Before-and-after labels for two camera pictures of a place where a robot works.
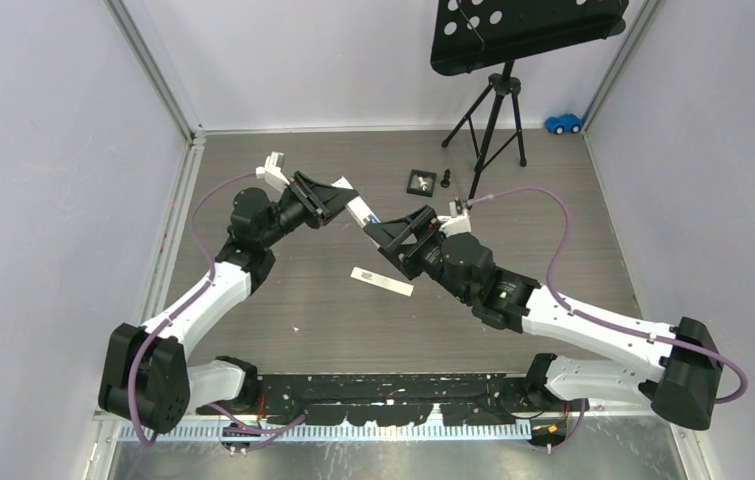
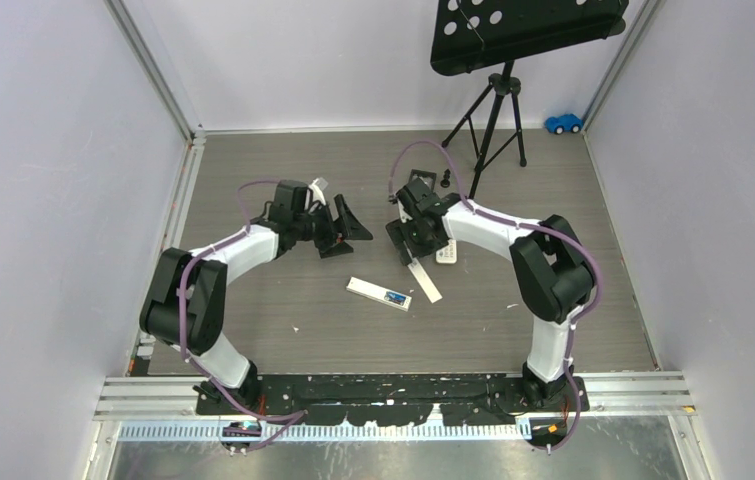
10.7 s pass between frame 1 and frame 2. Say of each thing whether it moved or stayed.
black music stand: stayed
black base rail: stayed
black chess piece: stayed
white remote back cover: moved
